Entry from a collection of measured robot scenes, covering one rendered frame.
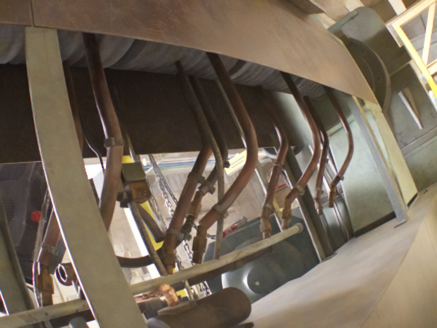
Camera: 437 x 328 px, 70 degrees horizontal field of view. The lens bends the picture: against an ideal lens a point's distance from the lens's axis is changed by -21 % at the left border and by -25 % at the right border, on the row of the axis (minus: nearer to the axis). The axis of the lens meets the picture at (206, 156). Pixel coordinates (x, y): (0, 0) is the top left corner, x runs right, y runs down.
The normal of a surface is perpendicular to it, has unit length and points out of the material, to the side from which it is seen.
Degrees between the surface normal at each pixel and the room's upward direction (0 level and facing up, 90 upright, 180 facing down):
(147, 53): 175
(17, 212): 80
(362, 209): 72
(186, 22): 90
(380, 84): 90
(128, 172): 90
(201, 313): 64
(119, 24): 90
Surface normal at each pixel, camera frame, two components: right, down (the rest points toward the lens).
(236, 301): 0.57, -0.62
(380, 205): -0.74, -0.22
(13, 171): -0.24, -0.58
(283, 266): -0.33, -0.16
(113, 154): 0.04, -0.16
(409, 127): -0.65, 0.05
